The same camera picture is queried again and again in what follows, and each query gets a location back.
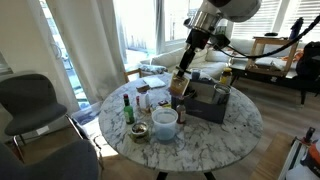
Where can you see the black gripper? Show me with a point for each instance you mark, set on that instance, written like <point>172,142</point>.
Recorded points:
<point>197,40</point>

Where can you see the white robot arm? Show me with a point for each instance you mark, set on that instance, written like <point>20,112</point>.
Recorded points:
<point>205,20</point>

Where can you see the blue cardboard box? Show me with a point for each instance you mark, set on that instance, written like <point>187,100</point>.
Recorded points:
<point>198,102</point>

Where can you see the translucent plastic cup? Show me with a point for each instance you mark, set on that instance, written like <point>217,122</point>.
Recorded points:
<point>164,120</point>

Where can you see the small opaque green cup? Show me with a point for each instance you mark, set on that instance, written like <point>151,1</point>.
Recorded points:
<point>139,130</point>

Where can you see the beige sofa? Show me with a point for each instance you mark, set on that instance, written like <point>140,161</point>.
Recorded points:
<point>209,61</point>

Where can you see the striped grey white cloth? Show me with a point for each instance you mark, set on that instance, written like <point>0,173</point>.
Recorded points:
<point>198,76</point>

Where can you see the amber vitamin bottle yellow lid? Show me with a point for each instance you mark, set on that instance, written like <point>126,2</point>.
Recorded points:
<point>226,76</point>

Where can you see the grey patterned pillow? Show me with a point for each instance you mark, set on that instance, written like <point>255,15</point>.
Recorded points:
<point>152,69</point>

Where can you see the round metal tin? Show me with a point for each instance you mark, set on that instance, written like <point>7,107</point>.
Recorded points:
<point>221,93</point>

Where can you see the white notepad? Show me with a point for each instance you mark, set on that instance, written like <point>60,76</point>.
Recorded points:
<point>154,82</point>

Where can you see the wooden side table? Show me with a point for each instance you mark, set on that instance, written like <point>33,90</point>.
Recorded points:
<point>271,54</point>

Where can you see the wooden block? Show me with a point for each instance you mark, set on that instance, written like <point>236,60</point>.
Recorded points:
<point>143,88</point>

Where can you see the small white shaker bottle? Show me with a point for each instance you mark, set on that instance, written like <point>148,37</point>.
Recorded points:
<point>144,100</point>

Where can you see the green glass bottle red cap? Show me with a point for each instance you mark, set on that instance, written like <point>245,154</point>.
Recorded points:
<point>128,110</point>

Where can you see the grey chair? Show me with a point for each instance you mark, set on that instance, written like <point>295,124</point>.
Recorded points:
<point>31,101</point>

